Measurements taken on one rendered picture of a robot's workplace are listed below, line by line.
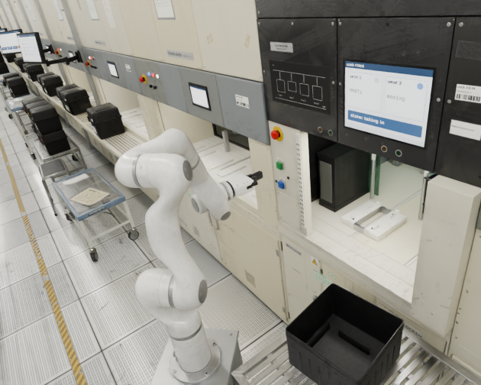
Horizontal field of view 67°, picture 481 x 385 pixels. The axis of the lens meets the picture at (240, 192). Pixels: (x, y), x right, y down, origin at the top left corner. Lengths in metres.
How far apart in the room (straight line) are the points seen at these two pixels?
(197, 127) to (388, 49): 2.08
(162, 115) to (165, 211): 1.83
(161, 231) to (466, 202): 0.81
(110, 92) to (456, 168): 3.65
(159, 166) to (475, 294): 0.98
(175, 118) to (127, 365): 1.72
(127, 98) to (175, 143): 3.21
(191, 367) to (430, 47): 1.22
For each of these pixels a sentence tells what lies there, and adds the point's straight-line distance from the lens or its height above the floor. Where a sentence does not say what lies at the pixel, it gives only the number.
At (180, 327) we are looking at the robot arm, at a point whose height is 1.00.
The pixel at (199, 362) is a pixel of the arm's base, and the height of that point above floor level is 0.81.
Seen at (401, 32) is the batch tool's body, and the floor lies 1.77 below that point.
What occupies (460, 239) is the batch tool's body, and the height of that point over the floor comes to 1.26.
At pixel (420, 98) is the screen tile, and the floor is 1.60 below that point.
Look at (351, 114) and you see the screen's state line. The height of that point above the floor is 1.51.
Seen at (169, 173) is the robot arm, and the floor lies 1.52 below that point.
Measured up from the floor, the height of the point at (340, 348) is 0.77.
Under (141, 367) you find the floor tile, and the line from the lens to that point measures 2.55.
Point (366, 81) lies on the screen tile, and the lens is 1.20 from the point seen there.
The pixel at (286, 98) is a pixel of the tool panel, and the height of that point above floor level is 1.52.
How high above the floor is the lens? 1.95
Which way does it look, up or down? 30 degrees down
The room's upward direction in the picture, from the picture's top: 9 degrees counter-clockwise
